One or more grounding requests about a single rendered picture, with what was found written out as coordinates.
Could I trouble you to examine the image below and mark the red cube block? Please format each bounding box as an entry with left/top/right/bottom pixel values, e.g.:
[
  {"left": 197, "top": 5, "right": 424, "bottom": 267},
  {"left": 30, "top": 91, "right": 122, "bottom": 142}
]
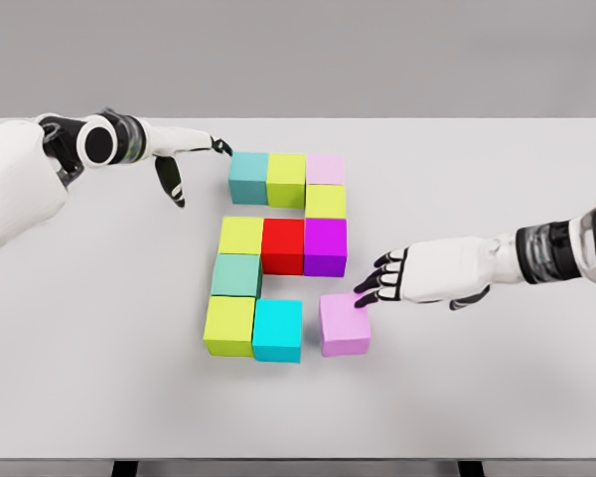
[{"left": 260, "top": 218, "right": 307, "bottom": 277}]

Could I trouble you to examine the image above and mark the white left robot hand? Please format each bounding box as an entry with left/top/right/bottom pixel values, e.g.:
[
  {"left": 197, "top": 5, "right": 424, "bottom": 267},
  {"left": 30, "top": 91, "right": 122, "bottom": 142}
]
[{"left": 151, "top": 125, "right": 233, "bottom": 210}]

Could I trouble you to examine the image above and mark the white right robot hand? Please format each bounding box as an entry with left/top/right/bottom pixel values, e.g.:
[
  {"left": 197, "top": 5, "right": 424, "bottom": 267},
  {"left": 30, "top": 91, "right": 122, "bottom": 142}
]
[{"left": 353, "top": 238, "right": 498, "bottom": 312}]

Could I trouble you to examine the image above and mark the white table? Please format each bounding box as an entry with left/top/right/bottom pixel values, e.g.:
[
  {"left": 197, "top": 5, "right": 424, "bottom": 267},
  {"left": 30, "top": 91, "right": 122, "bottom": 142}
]
[{"left": 0, "top": 116, "right": 596, "bottom": 477}]

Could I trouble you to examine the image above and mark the yellow-green cube block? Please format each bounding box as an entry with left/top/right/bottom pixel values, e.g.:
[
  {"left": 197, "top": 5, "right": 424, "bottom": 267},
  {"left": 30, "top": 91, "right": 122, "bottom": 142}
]
[
  {"left": 304, "top": 183, "right": 348, "bottom": 221},
  {"left": 202, "top": 295, "right": 257, "bottom": 358},
  {"left": 265, "top": 152, "right": 308, "bottom": 210},
  {"left": 217, "top": 216, "right": 265, "bottom": 257}
]

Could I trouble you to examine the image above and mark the light pink cube block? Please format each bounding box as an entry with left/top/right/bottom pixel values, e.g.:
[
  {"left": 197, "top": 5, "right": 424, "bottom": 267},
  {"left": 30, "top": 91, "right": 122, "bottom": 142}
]
[
  {"left": 305, "top": 153, "right": 348, "bottom": 188},
  {"left": 318, "top": 291, "right": 373, "bottom": 358}
]

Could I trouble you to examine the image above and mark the purple cube block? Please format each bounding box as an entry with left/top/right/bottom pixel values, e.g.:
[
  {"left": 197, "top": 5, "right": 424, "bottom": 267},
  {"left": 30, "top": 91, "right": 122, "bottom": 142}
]
[{"left": 302, "top": 218, "right": 349, "bottom": 278}]

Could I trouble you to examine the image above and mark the cyan cube block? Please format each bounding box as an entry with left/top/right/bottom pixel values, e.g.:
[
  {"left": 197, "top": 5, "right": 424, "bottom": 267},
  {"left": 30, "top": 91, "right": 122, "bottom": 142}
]
[{"left": 250, "top": 298, "right": 304, "bottom": 364}]

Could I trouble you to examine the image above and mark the sea-green cube block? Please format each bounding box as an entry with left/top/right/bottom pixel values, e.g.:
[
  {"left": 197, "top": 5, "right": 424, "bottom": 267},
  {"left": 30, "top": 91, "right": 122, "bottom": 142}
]
[{"left": 210, "top": 252, "right": 264, "bottom": 299}]

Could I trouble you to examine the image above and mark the teal cube block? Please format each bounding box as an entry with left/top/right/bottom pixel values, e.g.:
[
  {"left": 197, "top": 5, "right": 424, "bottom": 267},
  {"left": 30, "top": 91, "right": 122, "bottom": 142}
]
[{"left": 227, "top": 151, "right": 270, "bottom": 206}]

